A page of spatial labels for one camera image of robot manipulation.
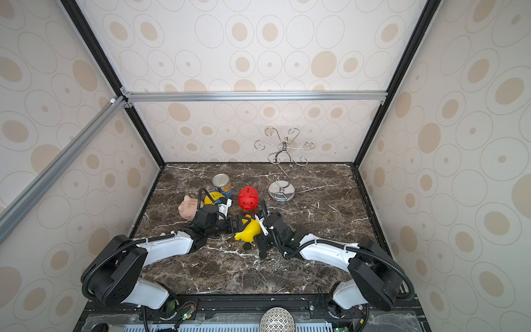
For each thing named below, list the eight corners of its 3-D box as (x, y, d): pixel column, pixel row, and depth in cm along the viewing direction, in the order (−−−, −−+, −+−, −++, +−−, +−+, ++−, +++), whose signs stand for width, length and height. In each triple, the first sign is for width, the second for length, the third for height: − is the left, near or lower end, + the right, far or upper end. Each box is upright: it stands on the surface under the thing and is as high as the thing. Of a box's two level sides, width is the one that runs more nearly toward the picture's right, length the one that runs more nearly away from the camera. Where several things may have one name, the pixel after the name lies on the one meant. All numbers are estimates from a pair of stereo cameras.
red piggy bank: (238, 211, 102) (235, 200, 94) (243, 196, 108) (241, 184, 100) (254, 214, 101) (253, 203, 93) (259, 199, 107) (258, 187, 99)
